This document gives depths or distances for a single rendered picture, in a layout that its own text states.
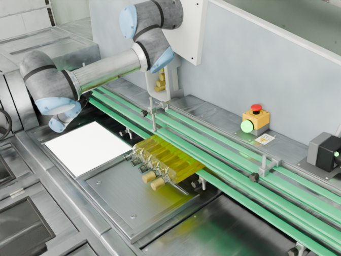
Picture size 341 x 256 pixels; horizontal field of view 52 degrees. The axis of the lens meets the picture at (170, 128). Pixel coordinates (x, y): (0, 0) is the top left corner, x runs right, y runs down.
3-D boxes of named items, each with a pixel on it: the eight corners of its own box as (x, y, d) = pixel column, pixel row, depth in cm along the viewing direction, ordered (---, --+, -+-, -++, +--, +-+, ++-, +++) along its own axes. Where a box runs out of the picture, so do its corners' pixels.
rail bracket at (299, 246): (308, 238, 118) (284, 262, 111) (311, 224, 114) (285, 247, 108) (319, 246, 115) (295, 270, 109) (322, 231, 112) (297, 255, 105)
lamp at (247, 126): (244, 128, 129) (239, 131, 128) (244, 117, 127) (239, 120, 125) (253, 132, 126) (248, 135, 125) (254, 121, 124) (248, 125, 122)
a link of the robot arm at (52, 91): (163, 20, 132) (21, 73, 112) (182, 55, 131) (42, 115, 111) (155, 35, 143) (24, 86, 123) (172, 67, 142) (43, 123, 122)
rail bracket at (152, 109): (165, 123, 162) (143, 134, 156) (161, 90, 154) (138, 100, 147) (169, 125, 160) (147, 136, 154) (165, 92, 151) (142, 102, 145)
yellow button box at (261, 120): (254, 122, 134) (241, 129, 131) (255, 104, 131) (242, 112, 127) (270, 128, 130) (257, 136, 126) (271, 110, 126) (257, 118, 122)
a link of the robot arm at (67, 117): (59, 93, 151) (49, 103, 159) (70, 116, 151) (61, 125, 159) (74, 89, 157) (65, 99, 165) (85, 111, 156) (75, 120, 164)
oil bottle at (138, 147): (169, 137, 165) (131, 156, 155) (168, 127, 162) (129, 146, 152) (177, 141, 161) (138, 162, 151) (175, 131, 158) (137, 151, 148)
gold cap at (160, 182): (158, 177, 135) (148, 182, 133) (162, 177, 132) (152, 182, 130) (162, 185, 136) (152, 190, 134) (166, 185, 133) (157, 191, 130)
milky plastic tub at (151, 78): (161, 89, 178) (147, 94, 174) (156, 45, 166) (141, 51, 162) (183, 99, 166) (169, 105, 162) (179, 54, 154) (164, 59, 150)
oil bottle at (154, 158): (185, 146, 157) (146, 167, 147) (184, 135, 154) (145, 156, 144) (193, 151, 153) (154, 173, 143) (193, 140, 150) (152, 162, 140)
